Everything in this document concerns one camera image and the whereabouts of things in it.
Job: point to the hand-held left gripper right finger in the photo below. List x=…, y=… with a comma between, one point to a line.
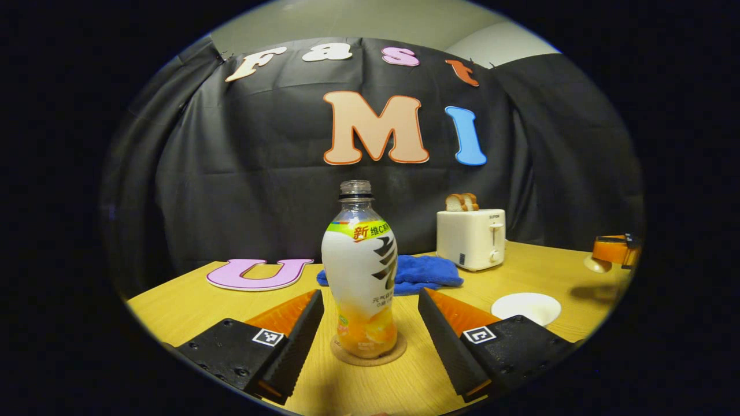
x=448, y=352

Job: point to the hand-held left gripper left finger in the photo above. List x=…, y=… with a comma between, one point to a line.
x=295, y=349

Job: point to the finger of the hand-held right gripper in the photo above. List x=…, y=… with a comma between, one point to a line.
x=633, y=254
x=610, y=250

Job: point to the round cork coaster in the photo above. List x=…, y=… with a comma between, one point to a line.
x=400, y=350

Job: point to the white teacup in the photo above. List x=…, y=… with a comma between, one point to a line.
x=526, y=306

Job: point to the plastic water bottle white label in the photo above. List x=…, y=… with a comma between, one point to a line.
x=358, y=271

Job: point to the blue towel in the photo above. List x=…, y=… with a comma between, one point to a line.
x=428, y=271

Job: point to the purple letter-shaped cutout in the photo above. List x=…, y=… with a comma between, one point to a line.
x=222, y=277

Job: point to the white toaster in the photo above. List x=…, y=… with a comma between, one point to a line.
x=468, y=240

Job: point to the toasted bread slice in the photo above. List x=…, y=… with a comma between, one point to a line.
x=472, y=201
x=455, y=203

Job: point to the black backdrop cloth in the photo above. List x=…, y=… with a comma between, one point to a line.
x=231, y=173

